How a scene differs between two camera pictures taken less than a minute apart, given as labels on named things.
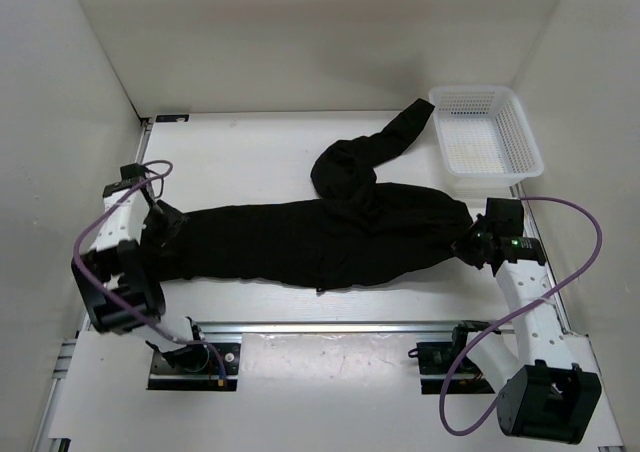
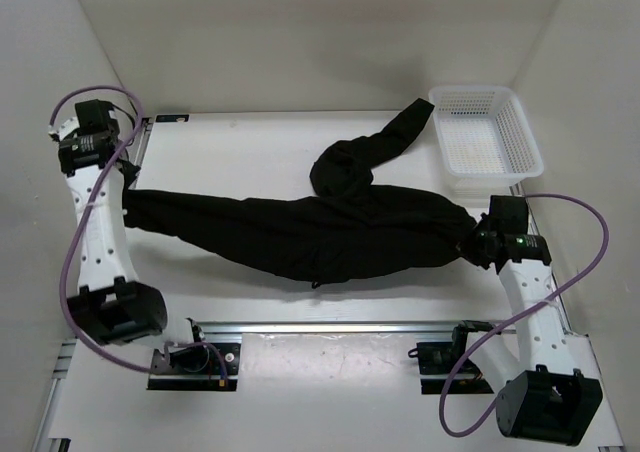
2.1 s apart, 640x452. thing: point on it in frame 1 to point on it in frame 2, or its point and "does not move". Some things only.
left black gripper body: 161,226 to 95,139
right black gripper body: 470,244 does not move
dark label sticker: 172,118 does not move
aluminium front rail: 323,326 does not move
